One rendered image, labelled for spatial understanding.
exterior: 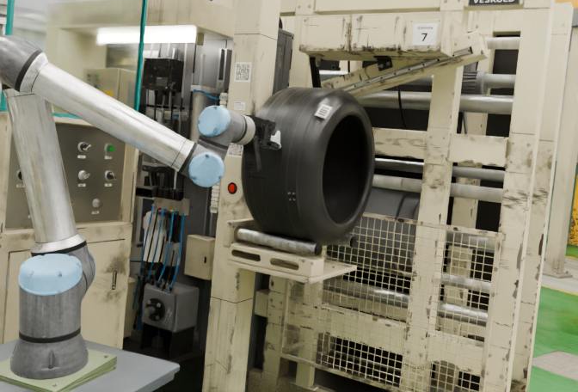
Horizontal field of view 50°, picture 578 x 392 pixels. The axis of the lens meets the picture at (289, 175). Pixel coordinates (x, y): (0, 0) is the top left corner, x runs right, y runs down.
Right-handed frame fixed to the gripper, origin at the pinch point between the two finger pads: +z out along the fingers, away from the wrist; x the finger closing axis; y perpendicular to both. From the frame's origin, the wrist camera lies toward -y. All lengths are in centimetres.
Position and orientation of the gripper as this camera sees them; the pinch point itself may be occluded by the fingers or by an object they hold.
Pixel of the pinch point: (277, 148)
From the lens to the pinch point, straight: 202.5
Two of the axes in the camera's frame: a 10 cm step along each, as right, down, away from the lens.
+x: -8.5, -1.1, 5.2
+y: 1.6, -9.9, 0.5
